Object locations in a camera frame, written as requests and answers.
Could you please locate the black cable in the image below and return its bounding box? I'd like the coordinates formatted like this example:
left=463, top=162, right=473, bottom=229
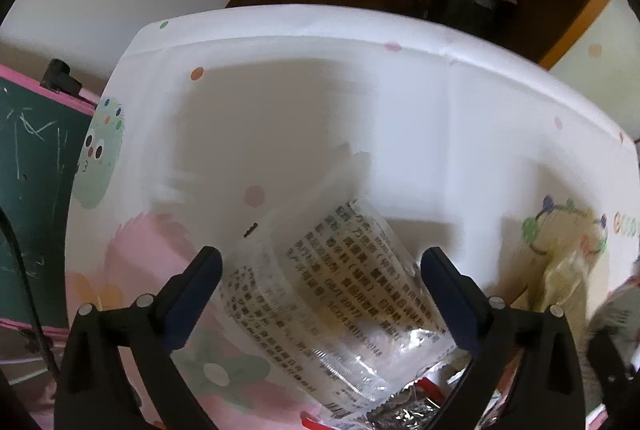
left=0, top=207, right=61, bottom=376

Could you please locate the clear packet with black print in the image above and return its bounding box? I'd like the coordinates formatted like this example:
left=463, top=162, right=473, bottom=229
left=220, top=143, right=473, bottom=426

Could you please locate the red-brown snack packet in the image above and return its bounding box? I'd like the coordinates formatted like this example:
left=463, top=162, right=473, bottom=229
left=300, top=362, right=476, bottom=430

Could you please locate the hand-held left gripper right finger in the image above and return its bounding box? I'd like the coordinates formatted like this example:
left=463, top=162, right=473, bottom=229
left=420, top=247, right=586, bottom=430

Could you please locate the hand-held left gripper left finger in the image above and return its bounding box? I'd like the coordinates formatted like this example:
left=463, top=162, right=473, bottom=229
left=52, top=246, right=224, bottom=430

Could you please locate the pale yellow snack packet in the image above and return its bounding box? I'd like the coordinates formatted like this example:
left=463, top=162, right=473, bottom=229
left=527, top=215, right=608, bottom=346

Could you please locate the black clip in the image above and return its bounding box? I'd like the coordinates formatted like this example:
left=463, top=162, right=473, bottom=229
left=41, top=59, right=83, bottom=97

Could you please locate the green chalkboard with pink frame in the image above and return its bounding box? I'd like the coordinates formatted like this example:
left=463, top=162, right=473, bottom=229
left=0, top=64, right=98, bottom=336

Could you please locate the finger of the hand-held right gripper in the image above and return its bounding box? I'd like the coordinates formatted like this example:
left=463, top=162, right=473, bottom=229
left=587, top=330, right=635, bottom=413

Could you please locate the black bin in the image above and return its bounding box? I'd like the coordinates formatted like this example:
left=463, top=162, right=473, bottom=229
left=420, top=0, right=518, bottom=38

